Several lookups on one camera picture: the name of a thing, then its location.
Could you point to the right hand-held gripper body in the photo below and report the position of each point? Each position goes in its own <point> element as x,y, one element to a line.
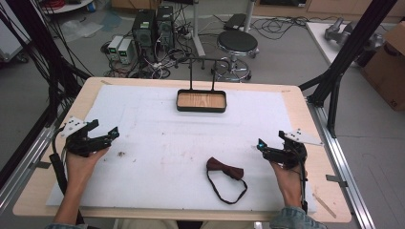
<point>291,156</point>

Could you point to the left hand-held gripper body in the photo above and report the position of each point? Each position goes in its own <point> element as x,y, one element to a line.
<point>79,143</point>

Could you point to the person's left hand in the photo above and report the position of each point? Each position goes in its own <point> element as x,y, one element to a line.
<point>78,170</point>

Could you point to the person's right hand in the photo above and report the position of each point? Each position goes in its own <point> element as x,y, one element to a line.
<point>289,184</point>

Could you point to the dark red bow tie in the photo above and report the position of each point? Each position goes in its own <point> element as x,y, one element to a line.
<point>227,170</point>

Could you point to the thin wooden stick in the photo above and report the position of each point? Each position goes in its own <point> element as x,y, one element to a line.
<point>324,205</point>

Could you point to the white foam mat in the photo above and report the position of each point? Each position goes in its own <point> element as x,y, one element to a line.
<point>178,143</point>

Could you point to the black rack with wooden tray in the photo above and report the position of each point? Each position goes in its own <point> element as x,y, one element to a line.
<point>201,101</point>

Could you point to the white power supply unit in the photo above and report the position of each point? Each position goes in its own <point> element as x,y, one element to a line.
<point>114,47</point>
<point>125,51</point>

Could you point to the clear plastic sheet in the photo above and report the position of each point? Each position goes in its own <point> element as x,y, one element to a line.
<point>79,29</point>

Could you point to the black round stool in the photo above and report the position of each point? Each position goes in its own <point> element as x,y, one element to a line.
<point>237,43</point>

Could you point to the black computer tower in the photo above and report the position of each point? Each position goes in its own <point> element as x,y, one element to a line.
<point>165,27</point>
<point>144,33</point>

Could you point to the black flat device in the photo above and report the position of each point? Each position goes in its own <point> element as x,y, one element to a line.
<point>235,21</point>

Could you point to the brown cardboard box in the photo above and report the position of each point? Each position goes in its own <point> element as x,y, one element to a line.
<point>387,68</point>

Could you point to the white desk leg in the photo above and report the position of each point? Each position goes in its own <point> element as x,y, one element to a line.
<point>249,14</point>
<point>198,28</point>

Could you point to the metal table bracket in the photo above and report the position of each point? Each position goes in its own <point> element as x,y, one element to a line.
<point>40,164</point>
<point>336,180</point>

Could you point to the aluminium rail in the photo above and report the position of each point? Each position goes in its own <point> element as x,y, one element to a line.
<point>22,171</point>
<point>344,165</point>

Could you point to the black metal frame post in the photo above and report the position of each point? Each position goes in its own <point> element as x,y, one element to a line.
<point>347,51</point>
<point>38,41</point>

